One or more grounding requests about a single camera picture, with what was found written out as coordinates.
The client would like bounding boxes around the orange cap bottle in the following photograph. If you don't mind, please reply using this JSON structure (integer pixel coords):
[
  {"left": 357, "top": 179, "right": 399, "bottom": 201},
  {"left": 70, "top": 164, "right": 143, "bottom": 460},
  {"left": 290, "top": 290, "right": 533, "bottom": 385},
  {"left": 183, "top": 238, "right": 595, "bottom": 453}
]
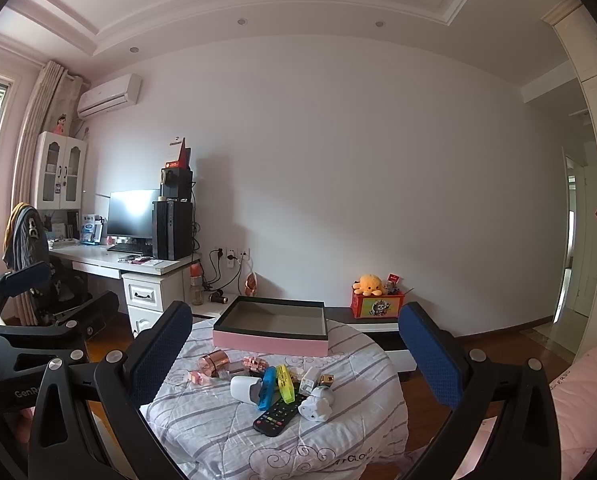
[{"left": 190, "top": 261, "right": 204, "bottom": 306}]

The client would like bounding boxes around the red printed storage box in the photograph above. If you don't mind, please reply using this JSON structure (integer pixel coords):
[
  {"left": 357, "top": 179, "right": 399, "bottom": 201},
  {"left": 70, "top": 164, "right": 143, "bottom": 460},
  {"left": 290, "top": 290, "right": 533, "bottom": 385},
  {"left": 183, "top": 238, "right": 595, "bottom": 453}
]
[{"left": 350, "top": 292, "right": 405, "bottom": 320}]

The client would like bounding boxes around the red triangular item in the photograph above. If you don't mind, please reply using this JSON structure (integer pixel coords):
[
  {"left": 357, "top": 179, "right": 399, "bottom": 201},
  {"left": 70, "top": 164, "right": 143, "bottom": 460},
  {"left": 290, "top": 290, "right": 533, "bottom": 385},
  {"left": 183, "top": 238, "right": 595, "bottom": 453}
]
[{"left": 165, "top": 136, "right": 191, "bottom": 169}]

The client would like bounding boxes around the black office chair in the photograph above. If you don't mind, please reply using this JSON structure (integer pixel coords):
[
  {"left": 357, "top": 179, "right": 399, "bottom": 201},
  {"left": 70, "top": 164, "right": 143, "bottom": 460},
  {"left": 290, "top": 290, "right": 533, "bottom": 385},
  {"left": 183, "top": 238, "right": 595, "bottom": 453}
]
[{"left": 2, "top": 203, "right": 120, "bottom": 337}]

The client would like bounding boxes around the white air conditioner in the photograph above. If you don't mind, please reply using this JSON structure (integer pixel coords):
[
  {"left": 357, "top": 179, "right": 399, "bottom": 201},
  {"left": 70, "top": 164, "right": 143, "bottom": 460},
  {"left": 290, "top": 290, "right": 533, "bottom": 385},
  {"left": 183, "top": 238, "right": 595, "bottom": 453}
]
[{"left": 77, "top": 74, "right": 142, "bottom": 120}]

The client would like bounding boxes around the black computer tower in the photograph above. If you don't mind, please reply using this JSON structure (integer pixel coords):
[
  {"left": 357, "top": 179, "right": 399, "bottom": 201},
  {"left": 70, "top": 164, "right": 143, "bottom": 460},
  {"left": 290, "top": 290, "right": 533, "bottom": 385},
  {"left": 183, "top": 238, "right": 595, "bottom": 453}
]
[{"left": 152, "top": 200, "right": 194, "bottom": 261}]

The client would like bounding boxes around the black computer monitor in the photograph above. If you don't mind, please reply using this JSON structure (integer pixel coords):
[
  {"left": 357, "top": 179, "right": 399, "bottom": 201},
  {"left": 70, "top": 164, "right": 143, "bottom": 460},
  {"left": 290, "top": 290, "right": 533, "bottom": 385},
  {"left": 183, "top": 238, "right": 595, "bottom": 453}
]
[{"left": 108, "top": 190, "right": 158, "bottom": 240}]

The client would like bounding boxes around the anatomy torso model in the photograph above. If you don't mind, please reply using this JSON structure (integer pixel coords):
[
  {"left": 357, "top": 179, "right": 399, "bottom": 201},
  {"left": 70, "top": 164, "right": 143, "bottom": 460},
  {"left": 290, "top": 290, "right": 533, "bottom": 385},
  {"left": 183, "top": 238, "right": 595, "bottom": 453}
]
[{"left": 244, "top": 272, "right": 258, "bottom": 297}]

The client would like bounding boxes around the white striped quilt cover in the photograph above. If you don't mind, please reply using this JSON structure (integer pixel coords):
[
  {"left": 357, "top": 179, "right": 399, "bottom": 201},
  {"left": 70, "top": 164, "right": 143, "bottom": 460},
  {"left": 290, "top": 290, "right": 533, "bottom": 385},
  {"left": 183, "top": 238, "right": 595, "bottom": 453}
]
[{"left": 141, "top": 320, "right": 409, "bottom": 479}]

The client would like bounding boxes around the black speaker box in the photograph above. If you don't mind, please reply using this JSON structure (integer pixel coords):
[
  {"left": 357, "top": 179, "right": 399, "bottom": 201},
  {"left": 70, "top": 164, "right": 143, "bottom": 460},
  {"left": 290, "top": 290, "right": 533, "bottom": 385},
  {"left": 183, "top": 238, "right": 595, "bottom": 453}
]
[{"left": 160, "top": 167, "right": 193, "bottom": 202}]

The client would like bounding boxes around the black white low cabinet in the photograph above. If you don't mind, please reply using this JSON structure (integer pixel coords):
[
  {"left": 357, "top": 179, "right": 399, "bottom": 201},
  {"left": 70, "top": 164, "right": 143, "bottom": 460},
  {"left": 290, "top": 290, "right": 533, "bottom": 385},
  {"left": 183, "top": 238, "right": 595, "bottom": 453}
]
[{"left": 192, "top": 294, "right": 417, "bottom": 374}]

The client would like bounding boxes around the white astronaut figure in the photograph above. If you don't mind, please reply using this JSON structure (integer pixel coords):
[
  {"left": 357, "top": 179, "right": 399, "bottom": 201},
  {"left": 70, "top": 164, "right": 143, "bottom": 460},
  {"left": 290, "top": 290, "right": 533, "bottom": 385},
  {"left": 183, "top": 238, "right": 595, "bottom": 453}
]
[{"left": 298, "top": 386, "right": 335, "bottom": 422}]

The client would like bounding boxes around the clear glass jar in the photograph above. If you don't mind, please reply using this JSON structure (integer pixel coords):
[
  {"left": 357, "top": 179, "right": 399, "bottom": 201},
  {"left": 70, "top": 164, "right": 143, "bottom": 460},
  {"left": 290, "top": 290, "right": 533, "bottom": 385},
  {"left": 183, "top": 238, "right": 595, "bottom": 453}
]
[{"left": 188, "top": 370, "right": 213, "bottom": 386}]

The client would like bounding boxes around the black remote control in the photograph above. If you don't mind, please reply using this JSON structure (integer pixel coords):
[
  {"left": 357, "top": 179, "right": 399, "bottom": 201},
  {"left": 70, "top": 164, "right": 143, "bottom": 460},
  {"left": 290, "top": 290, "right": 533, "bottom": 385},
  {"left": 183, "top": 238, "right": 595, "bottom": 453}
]
[{"left": 252, "top": 393, "right": 307, "bottom": 438}]

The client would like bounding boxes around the blue highlighter pen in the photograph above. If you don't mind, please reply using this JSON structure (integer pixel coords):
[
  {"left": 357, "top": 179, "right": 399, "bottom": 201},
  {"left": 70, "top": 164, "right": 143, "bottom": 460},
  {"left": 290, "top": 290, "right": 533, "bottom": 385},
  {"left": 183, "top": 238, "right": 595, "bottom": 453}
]
[{"left": 257, "top": 366, "right": 277, "bottom": 412}]

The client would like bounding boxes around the white glass door cabinet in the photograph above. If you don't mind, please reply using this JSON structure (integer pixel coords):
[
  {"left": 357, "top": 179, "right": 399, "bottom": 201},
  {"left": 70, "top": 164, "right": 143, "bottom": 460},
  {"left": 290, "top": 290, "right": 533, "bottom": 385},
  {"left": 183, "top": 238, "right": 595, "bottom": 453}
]
[{"left": 32, "top": 132, "right": 87, "bottom": 210}]

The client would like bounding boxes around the copper lidded jar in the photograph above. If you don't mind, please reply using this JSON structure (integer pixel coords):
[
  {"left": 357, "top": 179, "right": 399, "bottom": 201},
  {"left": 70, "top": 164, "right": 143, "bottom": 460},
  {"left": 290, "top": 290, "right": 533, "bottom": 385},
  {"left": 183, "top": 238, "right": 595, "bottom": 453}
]
[{"left": 199, "top": 350, "right": 230, "bottom": 377}]

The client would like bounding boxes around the white plug night light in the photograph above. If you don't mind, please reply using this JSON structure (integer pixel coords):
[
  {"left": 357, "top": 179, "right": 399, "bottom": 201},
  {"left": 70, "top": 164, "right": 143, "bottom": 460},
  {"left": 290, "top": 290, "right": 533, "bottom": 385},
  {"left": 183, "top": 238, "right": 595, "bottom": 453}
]
[{"left": 230, "top": 375, "right": 263, "bottom": 405}]

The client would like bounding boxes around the white desk with drawers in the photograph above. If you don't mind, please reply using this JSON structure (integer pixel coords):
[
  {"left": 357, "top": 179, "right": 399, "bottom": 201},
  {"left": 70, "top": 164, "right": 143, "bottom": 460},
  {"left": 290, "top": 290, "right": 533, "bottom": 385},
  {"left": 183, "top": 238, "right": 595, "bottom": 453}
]
[{"left": 50, "top": 245, "right": 192, "bottom": 337}]

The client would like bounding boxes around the orange octopus plush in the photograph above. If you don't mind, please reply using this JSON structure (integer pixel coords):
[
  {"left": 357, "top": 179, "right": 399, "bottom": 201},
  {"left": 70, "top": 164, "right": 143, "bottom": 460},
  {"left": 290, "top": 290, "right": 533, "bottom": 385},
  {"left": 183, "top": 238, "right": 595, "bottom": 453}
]
[{"left": 353, "top": 274, "right": 385, "bottom": 297}]

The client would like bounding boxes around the white brick toy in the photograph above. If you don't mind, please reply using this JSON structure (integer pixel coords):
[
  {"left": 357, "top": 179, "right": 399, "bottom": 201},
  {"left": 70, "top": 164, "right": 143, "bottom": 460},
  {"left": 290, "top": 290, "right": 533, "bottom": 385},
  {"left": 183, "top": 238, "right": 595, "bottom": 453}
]
[{"left": 318, "top": 374, "right": 334, "bottom": 388}]

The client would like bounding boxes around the pink open box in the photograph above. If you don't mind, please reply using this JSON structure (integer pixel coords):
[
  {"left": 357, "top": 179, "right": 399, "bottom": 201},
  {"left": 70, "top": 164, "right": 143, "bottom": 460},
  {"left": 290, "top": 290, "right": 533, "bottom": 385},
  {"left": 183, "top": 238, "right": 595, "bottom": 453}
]
[{"left": 213, "top": 296, "right": 329, "bottom": 358}]

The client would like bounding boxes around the white charger block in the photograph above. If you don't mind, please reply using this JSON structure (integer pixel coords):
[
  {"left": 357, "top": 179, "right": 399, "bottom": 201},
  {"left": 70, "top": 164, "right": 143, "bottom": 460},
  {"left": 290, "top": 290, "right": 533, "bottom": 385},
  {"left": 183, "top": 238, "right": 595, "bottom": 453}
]
[{"left": 298, "top": 366, "right": 321, "bottom": 396}]

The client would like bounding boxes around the yellow highlighter pen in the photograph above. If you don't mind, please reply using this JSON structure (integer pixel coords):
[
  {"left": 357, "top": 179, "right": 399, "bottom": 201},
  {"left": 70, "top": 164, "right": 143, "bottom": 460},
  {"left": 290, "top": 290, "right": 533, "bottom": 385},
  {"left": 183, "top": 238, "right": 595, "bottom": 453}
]
[{"left": 276, "top": 365, "right": 295, "bottom": 404}]

